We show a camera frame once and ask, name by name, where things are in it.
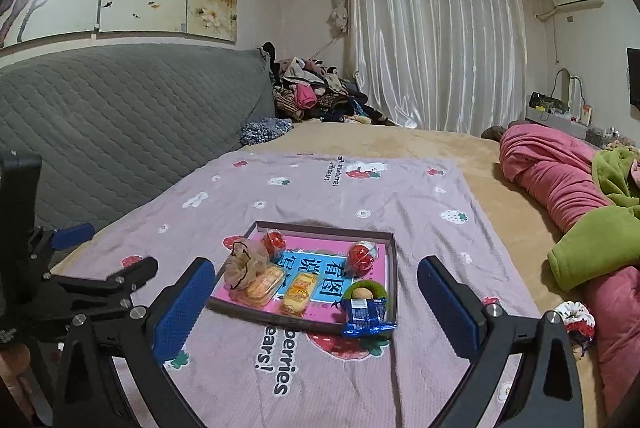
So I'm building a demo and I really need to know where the orange snack cake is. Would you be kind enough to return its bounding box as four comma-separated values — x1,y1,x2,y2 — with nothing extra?
239,264,286,308

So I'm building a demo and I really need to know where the grey quilted headboard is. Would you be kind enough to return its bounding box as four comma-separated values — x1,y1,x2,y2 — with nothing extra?
1,44,274,229

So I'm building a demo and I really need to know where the white red scrunchie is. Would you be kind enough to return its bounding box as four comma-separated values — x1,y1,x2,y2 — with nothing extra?
554,301,596,361

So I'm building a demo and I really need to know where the blue snack packet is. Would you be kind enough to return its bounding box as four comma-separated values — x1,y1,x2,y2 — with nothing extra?
341,298,396,338

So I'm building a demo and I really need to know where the pile of clothes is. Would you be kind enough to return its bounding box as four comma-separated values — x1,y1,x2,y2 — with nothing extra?
262,41,395,127

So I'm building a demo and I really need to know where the pink strawberry print blanket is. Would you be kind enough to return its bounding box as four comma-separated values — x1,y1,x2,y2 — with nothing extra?
49,150,551,428

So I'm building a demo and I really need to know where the person's left hand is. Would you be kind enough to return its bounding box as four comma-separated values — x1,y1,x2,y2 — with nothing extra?
0,344,32,415

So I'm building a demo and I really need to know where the yellow snack cake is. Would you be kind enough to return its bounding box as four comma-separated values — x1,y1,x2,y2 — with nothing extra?
280,272,320,316

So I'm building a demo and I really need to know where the pink quilt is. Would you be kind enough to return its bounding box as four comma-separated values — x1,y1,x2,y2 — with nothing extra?
499,124,639,416

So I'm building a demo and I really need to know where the white striped curtain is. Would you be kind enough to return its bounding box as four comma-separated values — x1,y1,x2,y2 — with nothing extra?
330,0,527,136

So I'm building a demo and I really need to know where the black television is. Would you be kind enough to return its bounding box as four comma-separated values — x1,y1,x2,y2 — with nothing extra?
627,48,640,110

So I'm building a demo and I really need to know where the red wrapped ball right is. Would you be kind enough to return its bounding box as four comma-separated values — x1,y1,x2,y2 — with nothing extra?
344,240,378,278

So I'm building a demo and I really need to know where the cluttered side table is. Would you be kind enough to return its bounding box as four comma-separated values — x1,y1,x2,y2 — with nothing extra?
525,68,639,150

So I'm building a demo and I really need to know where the green fuzzy ring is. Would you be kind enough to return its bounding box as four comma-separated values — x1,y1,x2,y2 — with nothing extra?
342,277,390,304

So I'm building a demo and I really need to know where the red wrapped ball left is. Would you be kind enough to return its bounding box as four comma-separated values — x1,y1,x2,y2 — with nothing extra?
262,230,286,263

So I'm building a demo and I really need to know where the green fleece blanket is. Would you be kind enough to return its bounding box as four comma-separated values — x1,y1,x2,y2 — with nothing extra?
548,146,639,292

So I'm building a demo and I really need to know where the dark tray with pink book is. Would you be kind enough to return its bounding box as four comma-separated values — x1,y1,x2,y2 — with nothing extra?
207,221,398,335

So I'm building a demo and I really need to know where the beige mesh scrunchie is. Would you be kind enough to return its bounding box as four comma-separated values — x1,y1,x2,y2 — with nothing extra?
224,237,270,290

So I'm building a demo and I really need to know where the blue patterned cloth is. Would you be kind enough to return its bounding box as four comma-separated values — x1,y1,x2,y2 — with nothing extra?
240,117,294,146

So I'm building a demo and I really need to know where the red wrapped ball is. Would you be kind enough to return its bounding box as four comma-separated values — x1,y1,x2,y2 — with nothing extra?
262,230,286,263
344,240,378,278

